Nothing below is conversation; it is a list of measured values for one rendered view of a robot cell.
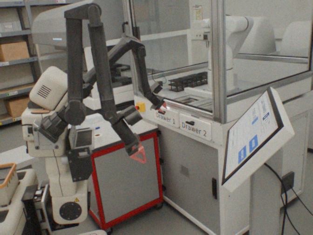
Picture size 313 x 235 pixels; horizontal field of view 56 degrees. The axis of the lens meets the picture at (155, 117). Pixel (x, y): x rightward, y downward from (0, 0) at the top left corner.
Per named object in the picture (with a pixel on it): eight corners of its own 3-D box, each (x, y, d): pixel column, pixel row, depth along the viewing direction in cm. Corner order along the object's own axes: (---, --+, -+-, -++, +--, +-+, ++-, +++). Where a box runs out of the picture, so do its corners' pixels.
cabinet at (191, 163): (226, 255, 197) (224, 148, 171) (145, 190, 279) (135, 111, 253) (305, 199, 245) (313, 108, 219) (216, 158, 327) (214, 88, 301)
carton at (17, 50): (5, 62, 478) (0, 44, 469) (-1, 61, 501) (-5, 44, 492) (30, 58, 502) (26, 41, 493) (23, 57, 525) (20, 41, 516)
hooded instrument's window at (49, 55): (92, 99, 266) (83, 48, 251) (43, 77, 408) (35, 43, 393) (188, 75, 324) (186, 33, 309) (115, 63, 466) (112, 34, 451)
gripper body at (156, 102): (165, 99, 201) (159, 92, 197) (156, 111, 199) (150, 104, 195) (160, 97, 206) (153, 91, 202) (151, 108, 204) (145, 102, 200)
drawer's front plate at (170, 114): (177, 127, 203) (176, 113, 199) (154, 118, 226) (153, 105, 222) (179, 127, 204) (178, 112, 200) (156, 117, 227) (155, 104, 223)
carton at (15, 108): (12, 118, 502) (8, 102, 493) (7, 114, 525) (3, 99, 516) (36, 111, 526) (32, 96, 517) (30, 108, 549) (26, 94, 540)
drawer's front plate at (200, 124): (209, 141, 178) (209, 124, 174) (180, 128, 201) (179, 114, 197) (211, 140, 179) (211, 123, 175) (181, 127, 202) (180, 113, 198)
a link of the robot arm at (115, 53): (126, 25, 153) (136, 35, 148) (138, 40, 165) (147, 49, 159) (65, 84, 156) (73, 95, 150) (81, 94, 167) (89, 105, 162)
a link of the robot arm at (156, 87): (138, 87, 192) (145, 95, 187) (150, 75, 191) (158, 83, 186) (146, 94, 202) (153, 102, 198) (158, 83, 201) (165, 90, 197)
